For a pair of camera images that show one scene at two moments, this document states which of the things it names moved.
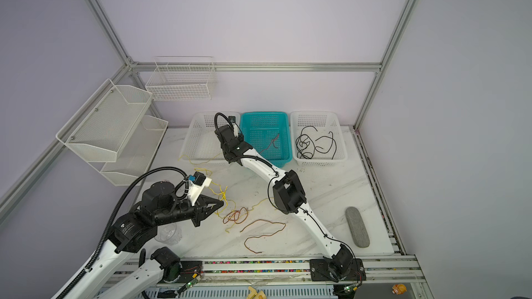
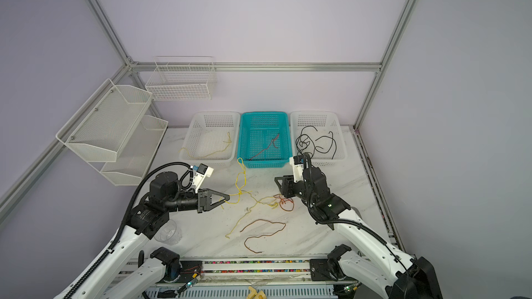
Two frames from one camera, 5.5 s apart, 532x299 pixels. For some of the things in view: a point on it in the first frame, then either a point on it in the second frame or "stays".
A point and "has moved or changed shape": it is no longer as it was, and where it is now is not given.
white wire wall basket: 181,78 stays
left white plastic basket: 201,142 stays
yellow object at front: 254,295 stays
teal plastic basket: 268,133 stays
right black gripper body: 240,138 -> 300,192
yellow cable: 226,203 -> 256,200
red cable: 261,234 stays
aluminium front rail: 377,275 stays
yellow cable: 202,163 -> 229,141
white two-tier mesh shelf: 113,133 stays
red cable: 237,216 has moved or changed shape
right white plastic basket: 317,138 stays
